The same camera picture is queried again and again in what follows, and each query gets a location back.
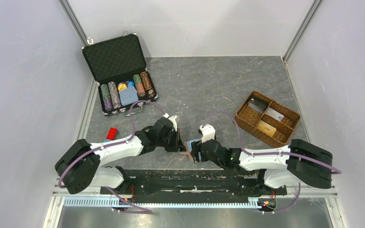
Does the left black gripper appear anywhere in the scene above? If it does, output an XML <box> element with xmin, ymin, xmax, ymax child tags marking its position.
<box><xmin>157</xmin><ymin>128</ymin><xmax>186</xmax><ymax>152</ymax></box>

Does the brown leather card holder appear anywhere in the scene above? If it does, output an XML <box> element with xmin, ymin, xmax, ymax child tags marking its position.
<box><xmin>179</xmin><ymin>139</ymin><xmax>201</xmax><ymax>163</ymax></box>

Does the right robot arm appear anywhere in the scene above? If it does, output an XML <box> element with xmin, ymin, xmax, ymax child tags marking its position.
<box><xmin>189</xmin><ymin>139</ymin><xmax>338</xmax><ymax>194</ymax></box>

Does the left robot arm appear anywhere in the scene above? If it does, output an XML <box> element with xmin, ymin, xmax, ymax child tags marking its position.
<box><xmin>55</xmin><ymin>115</ymin><xmax>185</xmax><ymax>194</ymax></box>

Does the gold card in basket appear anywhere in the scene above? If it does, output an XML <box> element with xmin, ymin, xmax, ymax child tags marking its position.
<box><xmin>256</xmin><ymin>120</ymin><xmax>277</xmax><ymax>137</ymax></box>

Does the blue playing card deck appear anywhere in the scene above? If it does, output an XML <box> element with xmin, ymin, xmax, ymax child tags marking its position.
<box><xmin>119</xmin><ymin>86</ymin><xmax>139</xmax><ymax>106</ymax></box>

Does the dark card in basket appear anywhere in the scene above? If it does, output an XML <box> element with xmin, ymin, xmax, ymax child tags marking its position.
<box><xmin>248</xmin><ymin>96</ymin><xmax>269</xmax><ymax>114</ymax></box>

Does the white card in basket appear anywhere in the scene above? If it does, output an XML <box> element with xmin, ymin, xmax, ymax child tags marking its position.
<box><xmin>265</xmin><ymin>107</ymin><xmax>285</xmax><ymax>122</ymax></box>

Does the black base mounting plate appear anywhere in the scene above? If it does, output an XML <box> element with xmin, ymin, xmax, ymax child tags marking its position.
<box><xmin>114</xmin><ymin>170</ymin><xmax>287</xmax><ymax>204</ymax></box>

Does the red blue toy block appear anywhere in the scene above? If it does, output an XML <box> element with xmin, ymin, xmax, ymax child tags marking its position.
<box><xmin>104</xmin><ymin>127</ymin><xmax>119</xmax><ymax>142</ymax></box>

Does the brown wicker divided basket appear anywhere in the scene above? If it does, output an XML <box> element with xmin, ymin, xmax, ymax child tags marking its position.
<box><xmin>234</xmin><ymin>90</ymin><xmax>301</xmax><ymax>147</ymax></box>

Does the brown orange chip stack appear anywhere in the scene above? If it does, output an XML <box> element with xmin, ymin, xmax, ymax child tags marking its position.
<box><xmin>140</xmin><ymin>71</ymin><xmax>155</xmax><ymax>98</ymax></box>

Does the grey purple chip stack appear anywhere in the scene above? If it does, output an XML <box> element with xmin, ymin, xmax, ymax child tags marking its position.
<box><xmin>108</xmin><ymin>82</ymin><xmax>121</xmax><ymax>108</ymax></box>

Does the green red chip stack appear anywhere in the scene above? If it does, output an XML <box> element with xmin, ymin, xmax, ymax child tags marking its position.
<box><xmin>133</xmin><ymin>74</ymin><xmax>146</xmax><ymax>97</ymax></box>

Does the green purple chip stack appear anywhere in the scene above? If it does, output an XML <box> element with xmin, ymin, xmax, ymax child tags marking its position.
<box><xmin>100</xmin><ymin>84</ymin><xmax>113</xmax><ymax>111</ymax></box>

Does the black poker chip case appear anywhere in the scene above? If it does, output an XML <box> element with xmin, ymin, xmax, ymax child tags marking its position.
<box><xmin>82</xmin><ymin>34</ymin><xmax>158</xmax><ymax>116</ymax></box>

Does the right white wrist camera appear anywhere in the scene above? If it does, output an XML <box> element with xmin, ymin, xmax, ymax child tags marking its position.
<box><xmin>199</xmin><ymin>124</ymin><xmax>216</xmax><ymax>143</ymax></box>

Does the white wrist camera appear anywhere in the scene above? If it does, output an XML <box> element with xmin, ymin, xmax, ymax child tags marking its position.
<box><xmin>163</xmin><ymin>113</ymin><xmax>180</xmax><ymax>131</ymax></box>
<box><xmin>199</xmin><ymin>124</ymin><xmax>216</xmax><ymax>143</ymax></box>

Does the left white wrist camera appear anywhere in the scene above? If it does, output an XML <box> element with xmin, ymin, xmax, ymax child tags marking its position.
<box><xmin>163</xmin><ymin>113</ymin><xmax>180</xmax><ymax>131</ymax></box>

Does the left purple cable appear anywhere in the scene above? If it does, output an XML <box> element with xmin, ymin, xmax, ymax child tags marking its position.
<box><xmin>57</xmin><ymin>100</ymin><xmax>169</xmax><ymax>214</ymax></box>

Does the purple cable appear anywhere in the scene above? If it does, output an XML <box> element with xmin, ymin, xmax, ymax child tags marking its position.
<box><xmin>201</xmin><ymin>110</ymin><xmax>342</xmax><ymax>215</ymax></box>
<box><xmin>57</xmin><ymin>100</ymin><xmax>169</xmax><ymax>214</ymax></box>

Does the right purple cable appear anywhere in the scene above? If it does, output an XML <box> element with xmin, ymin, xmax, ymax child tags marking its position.
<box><xmin>201</xmin><ymin>110</ymin><xmax>342</xmax><ymax>215</ymax></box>

